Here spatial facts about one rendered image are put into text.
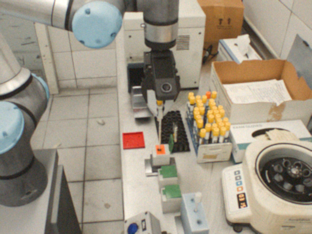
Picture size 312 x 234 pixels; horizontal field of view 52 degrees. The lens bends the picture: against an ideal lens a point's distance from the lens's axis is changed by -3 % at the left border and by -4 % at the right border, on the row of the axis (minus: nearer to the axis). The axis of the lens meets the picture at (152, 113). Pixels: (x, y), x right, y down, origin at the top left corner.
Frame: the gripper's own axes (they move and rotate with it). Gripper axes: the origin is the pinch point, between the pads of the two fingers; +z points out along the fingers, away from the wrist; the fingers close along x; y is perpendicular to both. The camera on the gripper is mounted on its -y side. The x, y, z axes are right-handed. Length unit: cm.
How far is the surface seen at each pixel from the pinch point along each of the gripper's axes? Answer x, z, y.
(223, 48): -34, 16, 61
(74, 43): 47, 66, 169
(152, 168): 2.1, 17.7, -2.5
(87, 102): 40, 108, 149
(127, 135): 8.7, 20.4, 14.5
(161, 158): -0.2, 14.4, -2.1
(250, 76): -37, 13, 33
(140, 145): 4.8, 20.4, 9.7
